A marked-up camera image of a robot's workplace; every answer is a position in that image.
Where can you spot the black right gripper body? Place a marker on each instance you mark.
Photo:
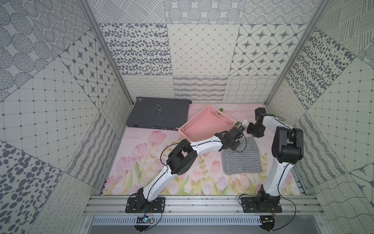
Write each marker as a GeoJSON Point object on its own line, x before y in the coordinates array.
{"type": "Point", "coordinates": [256, 129]}

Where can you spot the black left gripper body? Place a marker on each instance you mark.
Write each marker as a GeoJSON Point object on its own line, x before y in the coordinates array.
{"type": "Point", "coordinates": [236, 131]}

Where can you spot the grey striped square dishcloth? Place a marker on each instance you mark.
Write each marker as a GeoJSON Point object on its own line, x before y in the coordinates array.
{"type": "Point", "coordinates": [245, 160]}

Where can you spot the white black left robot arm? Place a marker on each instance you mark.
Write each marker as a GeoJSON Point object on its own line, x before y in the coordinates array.
{"type": "Point", "coordinates": [180, 160]}

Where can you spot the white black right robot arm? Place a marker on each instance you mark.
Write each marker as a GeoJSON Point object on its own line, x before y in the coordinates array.
{"type": "Point", "coordinates": [287, 149]}

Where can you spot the green white pipe valve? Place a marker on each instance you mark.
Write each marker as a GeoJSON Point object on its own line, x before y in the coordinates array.
{"type": "Point", "coordinates": [244, 123]}

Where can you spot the pink perforated plastic basket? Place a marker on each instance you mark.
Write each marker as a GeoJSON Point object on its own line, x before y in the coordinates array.
{"type": "Point", "coordinates": [206, 124]}

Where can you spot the pink floral table mat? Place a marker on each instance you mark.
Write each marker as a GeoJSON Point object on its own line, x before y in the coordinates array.
{"type": "Point", "coordinates": [143, 153]}

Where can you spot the small green circuit board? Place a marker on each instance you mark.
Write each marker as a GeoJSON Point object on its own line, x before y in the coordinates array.
{"type": "Point", "coordinates": [145, 220]}

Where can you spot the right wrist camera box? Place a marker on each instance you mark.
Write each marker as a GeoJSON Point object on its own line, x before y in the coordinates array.
{"type": "Point", "coordinates": [260, 112]}

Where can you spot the dark grey network switch box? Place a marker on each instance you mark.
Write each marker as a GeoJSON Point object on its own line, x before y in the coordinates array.
{"type": "Point", "coordinates": [159, 113]}

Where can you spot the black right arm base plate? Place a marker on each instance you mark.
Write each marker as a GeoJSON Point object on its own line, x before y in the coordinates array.
{"type": "Point", "coordinates": [264, 205]}

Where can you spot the aluminium front rail frame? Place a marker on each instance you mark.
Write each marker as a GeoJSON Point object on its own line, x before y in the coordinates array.
{"type": "Point", "coordinates": [298, 213]}

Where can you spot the black round connector under rail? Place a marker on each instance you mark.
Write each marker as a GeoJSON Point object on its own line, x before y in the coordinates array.
{"type": "Point", "coordinates": [267, 223]}

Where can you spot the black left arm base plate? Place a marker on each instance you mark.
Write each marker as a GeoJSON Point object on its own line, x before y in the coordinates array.
{"type": "Point", "coordinates": [134, 206]}

